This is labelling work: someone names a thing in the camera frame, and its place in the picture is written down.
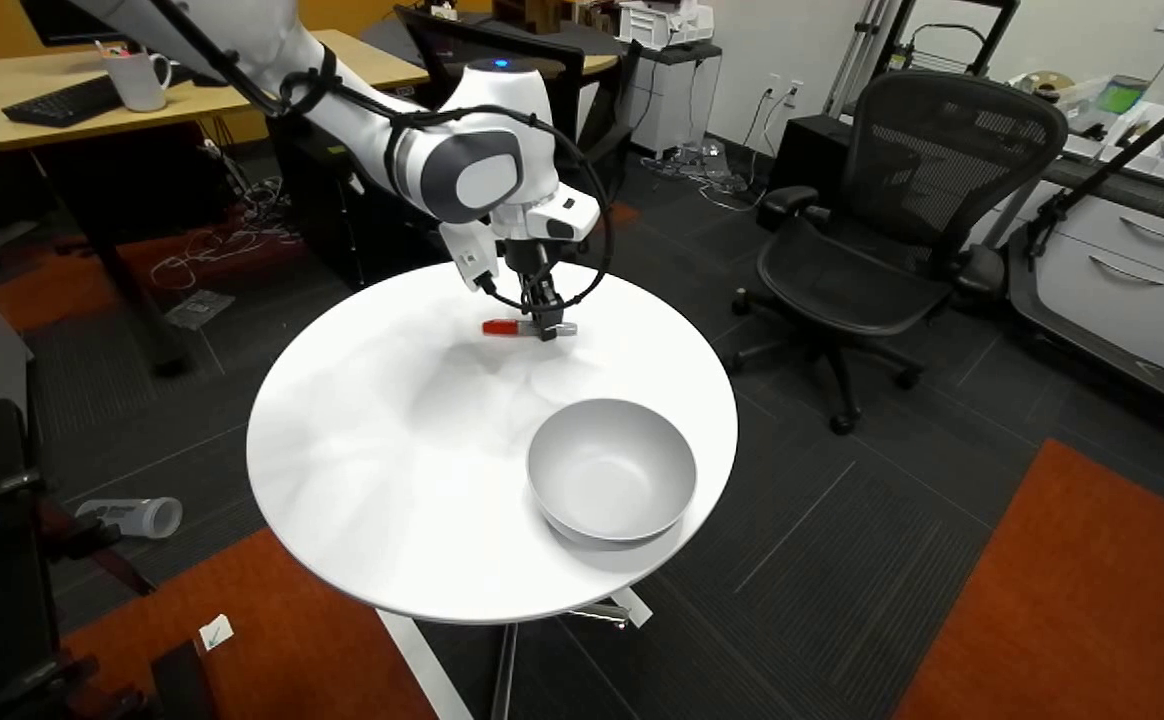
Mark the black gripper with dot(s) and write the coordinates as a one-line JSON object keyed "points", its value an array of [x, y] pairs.
{"points": [[539, 289]]}

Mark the red marker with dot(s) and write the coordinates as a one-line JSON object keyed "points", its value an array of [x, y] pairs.
{"points": [[524, 329]]}

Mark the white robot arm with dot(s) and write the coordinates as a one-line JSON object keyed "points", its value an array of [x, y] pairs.
{"points": [[483, 164]]}

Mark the white bowl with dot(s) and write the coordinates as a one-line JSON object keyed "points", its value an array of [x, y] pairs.
{"points": [[610, 469]]}

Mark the white table base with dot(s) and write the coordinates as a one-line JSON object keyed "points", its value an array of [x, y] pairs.
{"points": [[622, 611]]}

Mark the black mesh office chair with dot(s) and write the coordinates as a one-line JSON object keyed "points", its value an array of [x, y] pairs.
{"points": [[929, 157]]}

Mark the clear plastic cup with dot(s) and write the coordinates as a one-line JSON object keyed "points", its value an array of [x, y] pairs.
{"points": [[151, 519]]}

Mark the small white card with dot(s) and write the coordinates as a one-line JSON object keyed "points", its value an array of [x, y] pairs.
{"points": [[212, 634]]}

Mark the white pitcher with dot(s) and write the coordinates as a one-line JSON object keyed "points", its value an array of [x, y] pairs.
{"points": [[141, 76]]}

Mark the black keyboard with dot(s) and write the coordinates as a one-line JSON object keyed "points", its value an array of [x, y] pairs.
{"points": [[66, 106]]}

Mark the wooden desk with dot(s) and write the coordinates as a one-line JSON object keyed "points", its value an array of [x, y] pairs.
{"points": [[26, 76]]}

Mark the white drawer cabinet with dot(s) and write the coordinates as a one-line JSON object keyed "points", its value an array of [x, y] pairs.
{"points": [[1104, 275]]}

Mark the black stand frame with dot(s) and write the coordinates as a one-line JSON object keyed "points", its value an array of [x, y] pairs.
{"points": [[37, 677]]}

